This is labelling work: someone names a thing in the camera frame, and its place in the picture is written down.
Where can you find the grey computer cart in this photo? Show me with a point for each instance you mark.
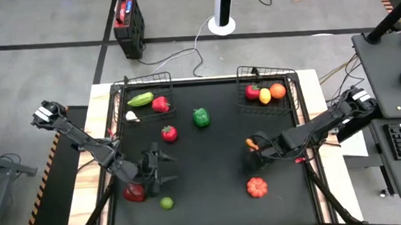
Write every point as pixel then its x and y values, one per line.
pixel 379 66

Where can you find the white paper sheet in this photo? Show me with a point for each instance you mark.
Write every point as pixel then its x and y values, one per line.
pixel 356 148

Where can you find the red and black power box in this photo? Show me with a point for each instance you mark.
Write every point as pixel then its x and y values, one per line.
pixel 129 29

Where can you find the black table mat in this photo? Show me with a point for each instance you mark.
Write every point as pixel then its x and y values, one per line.
pixel 210 209

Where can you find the black floor mat striped edge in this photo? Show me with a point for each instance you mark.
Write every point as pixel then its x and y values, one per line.
pixel 52 191

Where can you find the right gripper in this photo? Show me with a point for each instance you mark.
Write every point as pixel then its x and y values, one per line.
pixel 268 145

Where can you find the cart caster wheel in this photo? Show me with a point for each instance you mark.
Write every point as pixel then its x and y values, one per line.
pixel 384 192

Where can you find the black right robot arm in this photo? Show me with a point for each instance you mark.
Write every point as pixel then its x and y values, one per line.
pixel 313 130

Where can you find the yellow lemon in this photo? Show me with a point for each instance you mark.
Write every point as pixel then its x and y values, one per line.
pixel 265 96

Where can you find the green lime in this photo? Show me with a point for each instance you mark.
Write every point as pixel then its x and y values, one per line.
pixel 166 203

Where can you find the bright red bell pepper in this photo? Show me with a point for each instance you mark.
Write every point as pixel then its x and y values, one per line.
pixel 160 104

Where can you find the black monitor pole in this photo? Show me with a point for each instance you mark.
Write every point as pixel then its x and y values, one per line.
pixel 390 19

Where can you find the green cucumber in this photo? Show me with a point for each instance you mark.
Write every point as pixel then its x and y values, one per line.
pixel 140 99

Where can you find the dark red bell pepper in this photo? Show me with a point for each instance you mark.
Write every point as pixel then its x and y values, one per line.
pixel 133 194

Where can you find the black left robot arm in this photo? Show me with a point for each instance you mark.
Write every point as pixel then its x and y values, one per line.
pixel 84 144

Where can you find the small red tag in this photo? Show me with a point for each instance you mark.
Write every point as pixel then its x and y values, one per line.
pixel 297 160

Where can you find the green bell pepper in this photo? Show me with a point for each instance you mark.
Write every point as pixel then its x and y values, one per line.
pixel 201 117

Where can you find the white garlic bulb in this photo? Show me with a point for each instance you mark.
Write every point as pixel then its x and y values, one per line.
pixel 131 116

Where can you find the black white pole with base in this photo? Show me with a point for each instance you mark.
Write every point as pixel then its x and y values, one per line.
pixel 221 6

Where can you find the orange fruit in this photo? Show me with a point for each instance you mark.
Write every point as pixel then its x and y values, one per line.
pixel 278 91

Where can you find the grey metal stand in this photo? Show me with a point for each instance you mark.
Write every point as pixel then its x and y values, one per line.
pixel 1 164

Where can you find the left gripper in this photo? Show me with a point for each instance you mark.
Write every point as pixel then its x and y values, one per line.
pixel 151 168

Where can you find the orange pumpkin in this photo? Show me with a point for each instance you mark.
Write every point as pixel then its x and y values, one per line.
pixel 257 187

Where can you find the black cart base beam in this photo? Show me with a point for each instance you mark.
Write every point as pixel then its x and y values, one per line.
pixel 358 127

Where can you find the red strawberry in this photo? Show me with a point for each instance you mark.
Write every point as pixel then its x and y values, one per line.
pixel 252 92

